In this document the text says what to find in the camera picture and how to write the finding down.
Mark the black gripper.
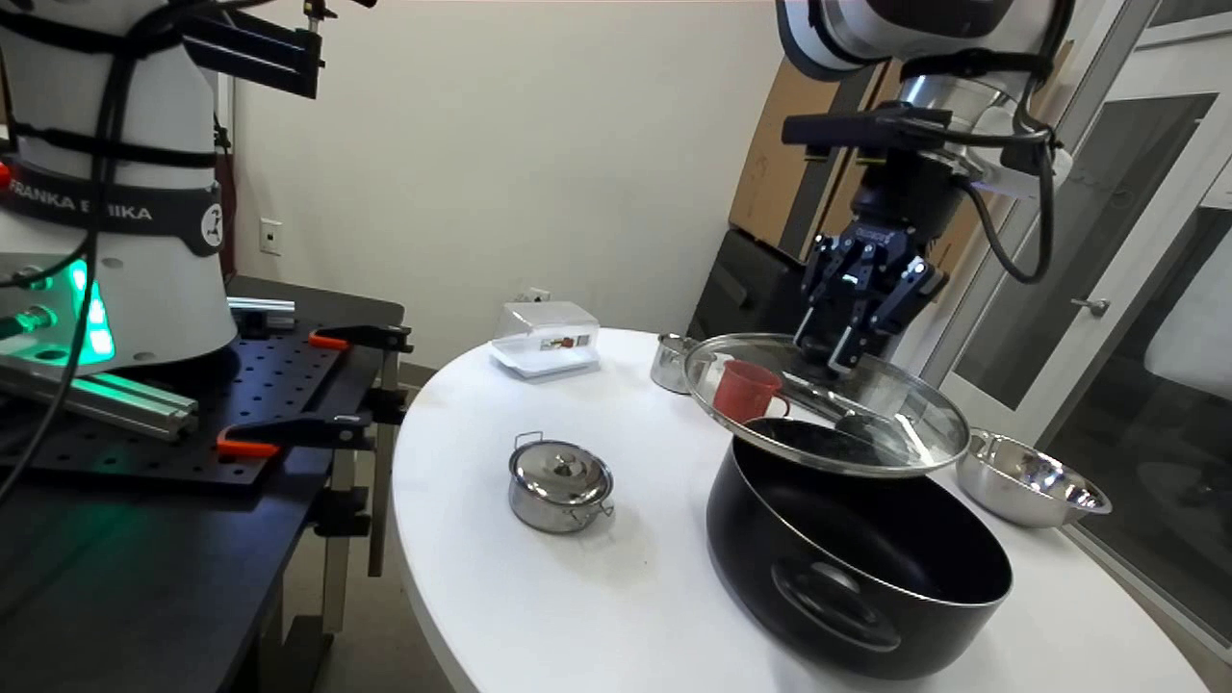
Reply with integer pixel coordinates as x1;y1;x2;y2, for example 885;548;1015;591
794;159;959;378

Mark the cardboard panel with dark stripe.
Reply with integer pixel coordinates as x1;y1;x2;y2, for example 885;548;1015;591
726;52;902;263

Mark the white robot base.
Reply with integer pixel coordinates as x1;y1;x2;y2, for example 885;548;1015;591
0;0;242;378

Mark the black perforated mounting table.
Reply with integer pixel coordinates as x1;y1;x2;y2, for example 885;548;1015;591
0;274;417;693

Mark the small steel bowl right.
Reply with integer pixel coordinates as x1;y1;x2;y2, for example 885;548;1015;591
503;431;617;540

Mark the clear plastic container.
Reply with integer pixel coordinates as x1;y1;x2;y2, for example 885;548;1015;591
488;296;604;381

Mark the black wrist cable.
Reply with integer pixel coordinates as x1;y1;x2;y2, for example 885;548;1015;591
965;163;1061;287

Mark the aluminium rail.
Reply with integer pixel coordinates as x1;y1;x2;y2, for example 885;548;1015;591
0;351;204;446

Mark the glass lid with black knob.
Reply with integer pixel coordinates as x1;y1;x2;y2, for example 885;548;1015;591
681;327;974;481

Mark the open small steel pot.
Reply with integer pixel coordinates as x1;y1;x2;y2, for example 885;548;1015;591
646;329;703;396

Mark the black stereo camera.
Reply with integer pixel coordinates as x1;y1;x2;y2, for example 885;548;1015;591
177;0;323;104

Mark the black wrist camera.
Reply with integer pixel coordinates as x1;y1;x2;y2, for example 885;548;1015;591
780;107;1069;172

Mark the black storage cabinet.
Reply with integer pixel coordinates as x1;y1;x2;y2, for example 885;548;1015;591
684;222;840;342

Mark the black clamp with orange handle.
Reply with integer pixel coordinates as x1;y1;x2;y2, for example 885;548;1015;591
211;381;411;467
302;320;417;356

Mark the black cooking pot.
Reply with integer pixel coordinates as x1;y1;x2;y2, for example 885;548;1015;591
703;417;1015;685

